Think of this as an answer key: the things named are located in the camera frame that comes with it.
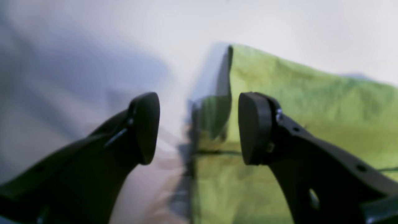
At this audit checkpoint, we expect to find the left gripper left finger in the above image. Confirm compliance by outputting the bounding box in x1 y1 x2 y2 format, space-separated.
0 92 160 224

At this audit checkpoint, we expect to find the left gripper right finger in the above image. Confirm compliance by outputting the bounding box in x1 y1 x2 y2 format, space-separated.
238 92 398 224

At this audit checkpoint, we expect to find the green t-shirt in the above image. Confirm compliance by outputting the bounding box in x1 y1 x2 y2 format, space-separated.
191 44 397 224

